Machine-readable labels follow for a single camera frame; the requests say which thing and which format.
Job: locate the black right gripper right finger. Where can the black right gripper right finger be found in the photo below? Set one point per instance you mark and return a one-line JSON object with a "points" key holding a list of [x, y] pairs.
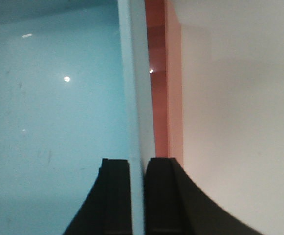
{"points": [[175, 205]]}

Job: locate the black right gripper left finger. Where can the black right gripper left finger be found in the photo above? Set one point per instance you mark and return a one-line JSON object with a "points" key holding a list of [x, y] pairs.
{"points": [[107, 208]]}

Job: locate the light blue plastic box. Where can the light blue plastic box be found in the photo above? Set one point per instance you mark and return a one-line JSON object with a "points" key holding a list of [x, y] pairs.
{"points": [[74, 89]]}

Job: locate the pink plastic box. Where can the pink plastic box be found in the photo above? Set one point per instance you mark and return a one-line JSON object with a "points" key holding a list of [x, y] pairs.
{"points": [[165, 59]]}

